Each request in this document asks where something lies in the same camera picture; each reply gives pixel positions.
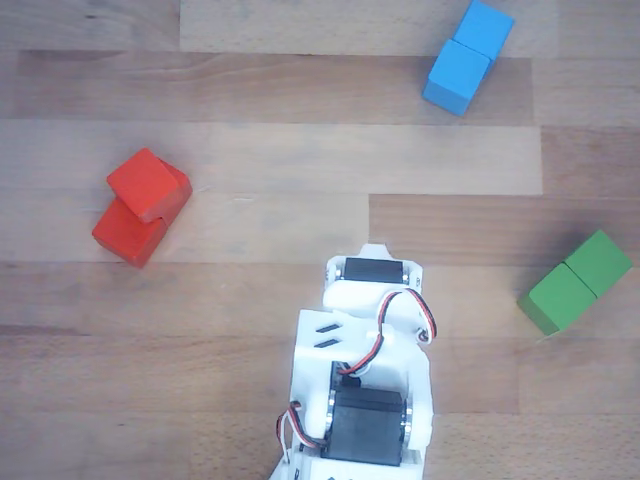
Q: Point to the small red wooden cube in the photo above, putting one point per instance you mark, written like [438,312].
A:
[142,182]

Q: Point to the long red wooden block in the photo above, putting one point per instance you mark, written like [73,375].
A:
[125,237]

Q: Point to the long blue wooden block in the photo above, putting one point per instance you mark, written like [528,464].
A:
[467,60]

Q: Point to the long green wooden block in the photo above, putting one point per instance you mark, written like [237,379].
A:
[575,285]

